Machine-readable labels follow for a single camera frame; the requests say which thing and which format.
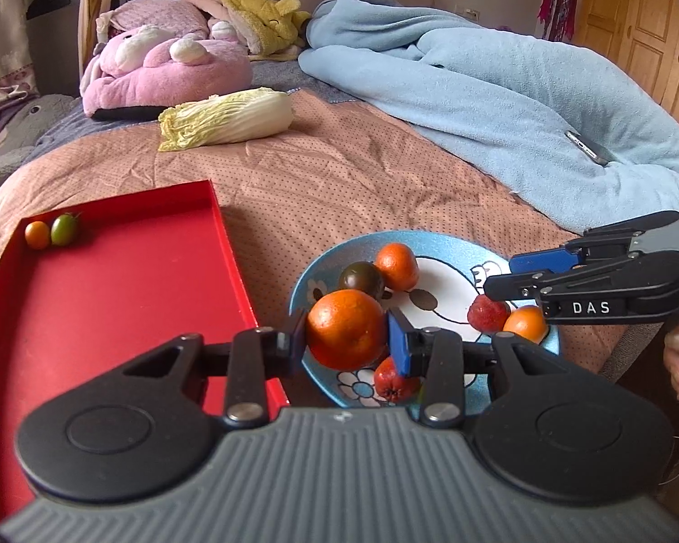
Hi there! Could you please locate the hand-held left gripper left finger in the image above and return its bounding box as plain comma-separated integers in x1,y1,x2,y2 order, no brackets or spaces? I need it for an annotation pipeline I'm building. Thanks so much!
121,308,309,426

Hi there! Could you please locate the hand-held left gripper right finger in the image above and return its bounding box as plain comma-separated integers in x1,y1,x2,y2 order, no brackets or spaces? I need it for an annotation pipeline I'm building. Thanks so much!
387,308,578,429

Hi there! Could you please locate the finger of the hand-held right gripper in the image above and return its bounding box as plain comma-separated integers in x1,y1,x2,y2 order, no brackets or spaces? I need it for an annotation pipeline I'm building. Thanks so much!
483,257,635,302
509,210,679,275

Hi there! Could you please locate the small orange kumquat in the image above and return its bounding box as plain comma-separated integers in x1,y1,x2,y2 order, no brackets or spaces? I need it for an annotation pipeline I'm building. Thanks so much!
503,305,549,345

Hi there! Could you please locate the orange mandarin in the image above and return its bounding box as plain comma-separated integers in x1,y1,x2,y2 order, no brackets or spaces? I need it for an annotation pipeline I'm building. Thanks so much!
306,288,388,370
374,243,420,292

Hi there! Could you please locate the blue cartoon print plate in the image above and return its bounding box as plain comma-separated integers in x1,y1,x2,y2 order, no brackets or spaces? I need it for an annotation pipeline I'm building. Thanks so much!
288,230,561,409

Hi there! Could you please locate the red rectangular tray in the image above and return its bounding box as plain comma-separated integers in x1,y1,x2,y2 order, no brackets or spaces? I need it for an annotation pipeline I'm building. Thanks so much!
0,180,289,524

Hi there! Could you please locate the dark brown tomato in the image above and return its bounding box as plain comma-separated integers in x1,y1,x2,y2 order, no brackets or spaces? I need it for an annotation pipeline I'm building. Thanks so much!
339,260,387,300

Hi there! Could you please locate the smartphone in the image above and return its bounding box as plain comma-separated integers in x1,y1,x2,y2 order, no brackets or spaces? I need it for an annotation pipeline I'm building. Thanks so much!
564,130,620,167

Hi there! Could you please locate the light blue fleece blanket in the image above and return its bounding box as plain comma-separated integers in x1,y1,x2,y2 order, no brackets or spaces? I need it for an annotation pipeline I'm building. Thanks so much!
298,0,679,235

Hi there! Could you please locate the napa cabbage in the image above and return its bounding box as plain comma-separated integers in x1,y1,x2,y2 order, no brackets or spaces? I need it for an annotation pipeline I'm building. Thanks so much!
158,87,295,152

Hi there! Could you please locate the wooden wardrobe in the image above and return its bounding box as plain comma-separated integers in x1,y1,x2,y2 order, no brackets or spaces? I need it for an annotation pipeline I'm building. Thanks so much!
571,0,679,125

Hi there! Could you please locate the green cherry tomato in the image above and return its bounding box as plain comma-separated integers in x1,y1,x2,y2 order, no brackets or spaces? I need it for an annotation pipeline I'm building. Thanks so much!
50,213,81,247

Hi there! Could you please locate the grey bedsheet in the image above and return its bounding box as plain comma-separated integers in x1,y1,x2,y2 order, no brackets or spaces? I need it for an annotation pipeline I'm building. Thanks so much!
28,57,352,148

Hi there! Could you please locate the small orange cherry tomato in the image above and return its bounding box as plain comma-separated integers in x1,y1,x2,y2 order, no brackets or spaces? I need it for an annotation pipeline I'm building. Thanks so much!
24,220,52,250

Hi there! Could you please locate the pink plush toy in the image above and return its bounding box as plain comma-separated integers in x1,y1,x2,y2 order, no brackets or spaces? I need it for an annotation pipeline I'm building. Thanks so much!
80,0,254,122

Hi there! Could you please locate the yellow plush toy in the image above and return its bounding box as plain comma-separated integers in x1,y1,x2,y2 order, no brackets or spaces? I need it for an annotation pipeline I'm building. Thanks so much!
201,0,313,62

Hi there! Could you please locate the grey plush toy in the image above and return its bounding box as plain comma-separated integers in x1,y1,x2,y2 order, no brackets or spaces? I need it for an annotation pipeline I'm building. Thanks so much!
0,93,88,210

